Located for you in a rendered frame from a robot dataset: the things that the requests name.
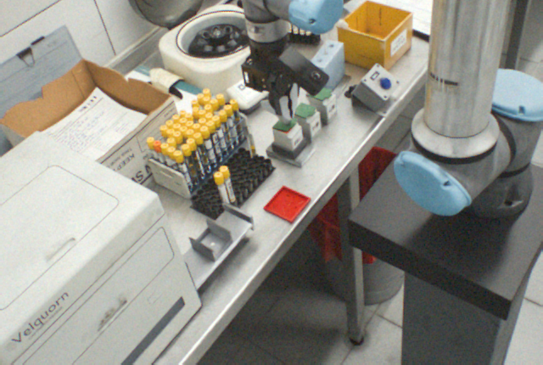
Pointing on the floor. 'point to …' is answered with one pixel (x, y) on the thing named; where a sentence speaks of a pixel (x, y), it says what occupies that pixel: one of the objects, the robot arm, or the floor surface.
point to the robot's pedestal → (451, 328)
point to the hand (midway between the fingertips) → (290, 120)
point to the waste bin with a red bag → (321, 232)
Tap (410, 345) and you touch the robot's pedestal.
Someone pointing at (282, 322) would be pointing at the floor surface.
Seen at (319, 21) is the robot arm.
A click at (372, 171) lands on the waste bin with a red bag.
